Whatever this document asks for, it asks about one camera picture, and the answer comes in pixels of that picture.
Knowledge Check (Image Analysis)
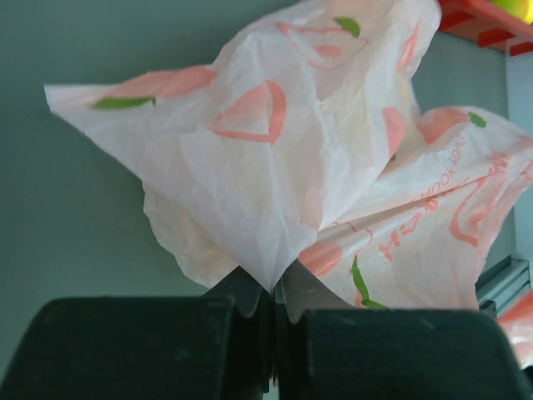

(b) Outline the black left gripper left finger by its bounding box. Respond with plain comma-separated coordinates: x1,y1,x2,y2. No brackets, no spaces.
1,268,271,399

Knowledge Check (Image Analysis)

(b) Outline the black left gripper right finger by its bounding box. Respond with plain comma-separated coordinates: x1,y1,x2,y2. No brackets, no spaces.
273,262,532,399

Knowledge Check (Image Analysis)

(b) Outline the pink plastic bag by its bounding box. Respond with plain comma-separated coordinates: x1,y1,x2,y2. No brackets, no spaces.
43,0,533,370

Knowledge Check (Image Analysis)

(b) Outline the red plastic crate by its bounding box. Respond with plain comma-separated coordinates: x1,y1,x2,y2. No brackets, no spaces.
438,0,532,57

